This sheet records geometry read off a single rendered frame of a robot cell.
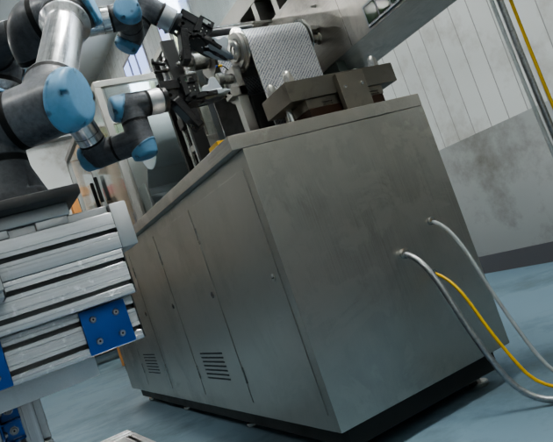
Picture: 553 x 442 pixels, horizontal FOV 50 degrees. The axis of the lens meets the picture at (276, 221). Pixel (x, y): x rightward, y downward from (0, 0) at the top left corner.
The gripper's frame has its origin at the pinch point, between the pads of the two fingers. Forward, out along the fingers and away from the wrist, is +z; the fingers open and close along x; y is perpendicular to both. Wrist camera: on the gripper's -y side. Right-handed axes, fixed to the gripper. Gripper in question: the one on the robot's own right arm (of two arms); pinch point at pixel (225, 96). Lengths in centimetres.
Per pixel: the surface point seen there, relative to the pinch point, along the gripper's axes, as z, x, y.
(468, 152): 219, 124, -28
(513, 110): 221, 82, -15
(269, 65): 18.6, -0.3, 7.0
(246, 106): 10.1, 7.8, -2.4
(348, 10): 46, -14, 15
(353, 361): -3, -26, -84
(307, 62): 33.1, -0.3, 5.7
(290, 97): 9.3, -20.0, -10.7
